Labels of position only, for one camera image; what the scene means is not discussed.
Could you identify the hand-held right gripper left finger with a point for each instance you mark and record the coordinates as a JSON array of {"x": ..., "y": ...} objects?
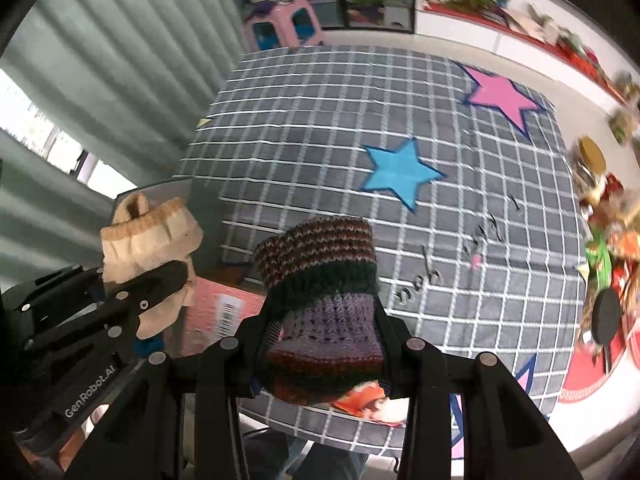
[{"x": 255, "y": 350}]

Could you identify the red round mat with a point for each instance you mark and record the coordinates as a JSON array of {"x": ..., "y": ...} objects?
[{"x": 590, "y": 380}]

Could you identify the person's left hand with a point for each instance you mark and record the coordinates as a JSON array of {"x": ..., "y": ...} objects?
[{"x": 75, "y": 442}]

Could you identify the window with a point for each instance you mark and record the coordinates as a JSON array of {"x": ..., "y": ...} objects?
[{"x": 30, "y": 125}]

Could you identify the dark striped knit sock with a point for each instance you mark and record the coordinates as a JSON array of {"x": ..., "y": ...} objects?
[{"x": 320, "y": 320}]

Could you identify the pink carton with barcode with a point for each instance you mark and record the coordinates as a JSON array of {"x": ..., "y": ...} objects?
[{"x": 215, "y": 310}]

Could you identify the pink plastic stool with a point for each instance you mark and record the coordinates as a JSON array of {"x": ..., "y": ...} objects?
[{"x": 282, "y": 15}]

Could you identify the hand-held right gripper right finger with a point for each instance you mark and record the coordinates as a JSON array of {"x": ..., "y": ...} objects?
[{"x": 386, "y": 350}]

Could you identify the grey-green curtain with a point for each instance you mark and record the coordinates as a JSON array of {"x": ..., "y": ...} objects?
[{"x": 125, "y": 60}]

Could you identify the glass jar with gold lid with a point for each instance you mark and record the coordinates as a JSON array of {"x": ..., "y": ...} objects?
[{"x": 592, "y": 152}]

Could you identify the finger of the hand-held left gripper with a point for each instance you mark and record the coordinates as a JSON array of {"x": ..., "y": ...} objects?
[
  {"x": 55, "y": 285},
  {"x": 150, "y": 285}
]

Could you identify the grey checked star blanket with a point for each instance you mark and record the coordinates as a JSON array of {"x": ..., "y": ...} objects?
[{"x": 325, "y": 135}]

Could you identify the white low cabinet red top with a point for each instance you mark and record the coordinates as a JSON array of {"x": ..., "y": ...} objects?
[{"x": 582, "y": 62}]

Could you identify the black round lid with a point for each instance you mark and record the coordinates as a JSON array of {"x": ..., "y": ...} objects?
[{"x": 606, "y": 316}]

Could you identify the blue fluffy scrunchie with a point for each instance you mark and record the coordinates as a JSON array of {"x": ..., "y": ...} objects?
[{"x": 150, "y": 346}]

